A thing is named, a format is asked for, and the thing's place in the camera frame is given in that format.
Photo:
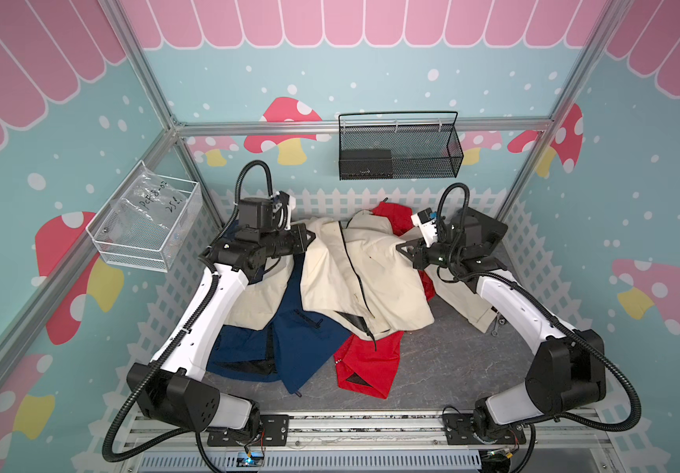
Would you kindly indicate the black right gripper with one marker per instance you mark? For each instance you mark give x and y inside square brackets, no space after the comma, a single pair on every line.
[419,255]

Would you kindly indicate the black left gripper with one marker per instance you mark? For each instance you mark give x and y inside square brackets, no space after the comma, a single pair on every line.
[300,244]

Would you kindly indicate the beige jacket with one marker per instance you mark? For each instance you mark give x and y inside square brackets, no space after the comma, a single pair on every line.
[352,273]

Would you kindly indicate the blue jacket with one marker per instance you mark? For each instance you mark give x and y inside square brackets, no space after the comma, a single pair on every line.
[291,348]

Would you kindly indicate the red jacket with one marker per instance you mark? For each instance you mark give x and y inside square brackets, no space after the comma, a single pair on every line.
[368,367]

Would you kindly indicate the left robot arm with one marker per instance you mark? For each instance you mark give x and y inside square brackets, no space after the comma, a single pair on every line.
[170,387]

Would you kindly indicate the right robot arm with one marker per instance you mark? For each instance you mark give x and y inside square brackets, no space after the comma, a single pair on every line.
[569,369]

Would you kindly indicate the black plastic tool case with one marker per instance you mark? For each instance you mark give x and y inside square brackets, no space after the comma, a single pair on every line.
[482,234]

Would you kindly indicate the long metal wrench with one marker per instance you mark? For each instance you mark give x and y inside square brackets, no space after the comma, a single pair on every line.
[498,323]

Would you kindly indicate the black box in basket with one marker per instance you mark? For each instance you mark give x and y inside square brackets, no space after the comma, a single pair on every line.
[360,164]

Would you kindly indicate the clear plastic bag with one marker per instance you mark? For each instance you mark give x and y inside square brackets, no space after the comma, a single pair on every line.
[151,207]

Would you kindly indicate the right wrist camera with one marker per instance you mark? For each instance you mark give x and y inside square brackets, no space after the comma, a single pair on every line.
[425,224]

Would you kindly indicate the black wire mesh basket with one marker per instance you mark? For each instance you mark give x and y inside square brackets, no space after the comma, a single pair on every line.
[418,152]

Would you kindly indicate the horizontal aluminium frame bar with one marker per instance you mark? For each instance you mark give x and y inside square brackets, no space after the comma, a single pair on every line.
[266,128]

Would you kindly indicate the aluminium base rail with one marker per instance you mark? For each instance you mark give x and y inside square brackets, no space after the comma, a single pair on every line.
[411,441]

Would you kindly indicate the aluminium frame post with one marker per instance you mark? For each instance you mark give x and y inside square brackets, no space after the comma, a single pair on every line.
[171,136]

